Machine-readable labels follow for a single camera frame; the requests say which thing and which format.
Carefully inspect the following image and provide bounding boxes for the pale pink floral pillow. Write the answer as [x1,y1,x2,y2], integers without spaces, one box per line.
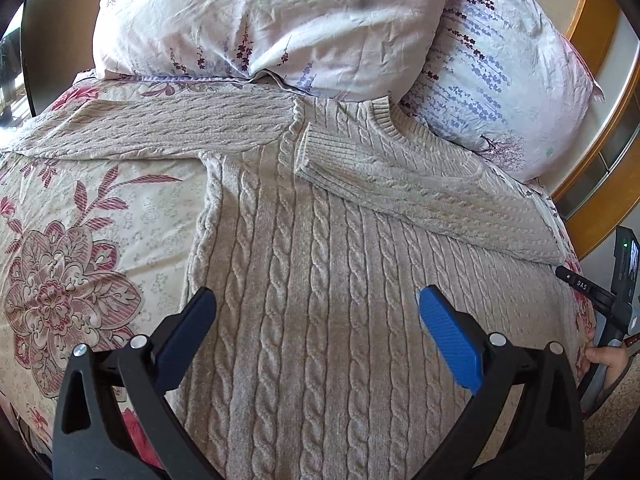
[92,0,462,104]

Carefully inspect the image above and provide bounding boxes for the dark panel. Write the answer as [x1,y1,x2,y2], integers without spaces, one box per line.
[20,0,121,117]

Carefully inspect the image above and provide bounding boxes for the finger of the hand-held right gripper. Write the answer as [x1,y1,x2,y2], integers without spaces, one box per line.
[554,266,614,314]

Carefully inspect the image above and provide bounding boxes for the purple lavender print pillow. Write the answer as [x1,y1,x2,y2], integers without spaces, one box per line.
[400,0,607,184]

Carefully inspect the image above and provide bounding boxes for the beige cable-knit sweater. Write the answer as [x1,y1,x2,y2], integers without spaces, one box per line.
[0,95,596,480]

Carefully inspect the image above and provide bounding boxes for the wooden headboard with glass panels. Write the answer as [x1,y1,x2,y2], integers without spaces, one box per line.
[549,0,640,261]

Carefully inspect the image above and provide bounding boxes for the cream red floral bedspread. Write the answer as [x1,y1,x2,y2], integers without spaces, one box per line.
[0,70,599,480]

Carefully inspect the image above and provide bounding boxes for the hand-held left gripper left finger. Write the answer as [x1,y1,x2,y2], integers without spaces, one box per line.
[52,286,221,480]

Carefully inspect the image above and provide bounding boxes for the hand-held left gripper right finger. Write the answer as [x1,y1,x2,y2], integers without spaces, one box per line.
[415,285,586,480]

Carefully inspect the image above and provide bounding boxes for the person's right hand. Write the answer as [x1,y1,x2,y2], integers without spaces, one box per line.
[582,345,634,391]

